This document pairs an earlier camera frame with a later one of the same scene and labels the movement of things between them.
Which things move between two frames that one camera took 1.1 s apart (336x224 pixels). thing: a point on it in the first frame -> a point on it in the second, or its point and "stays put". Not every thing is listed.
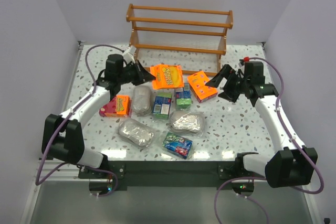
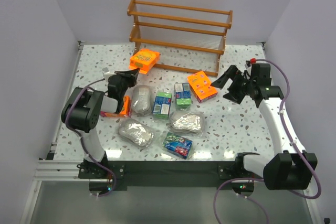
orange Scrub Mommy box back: x=198 y=81 stays put
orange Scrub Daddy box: x=167 y=76 -> x=143 y=59
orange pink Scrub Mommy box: x=118 y=107 stays put
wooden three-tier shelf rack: x=193 y=39 stays put
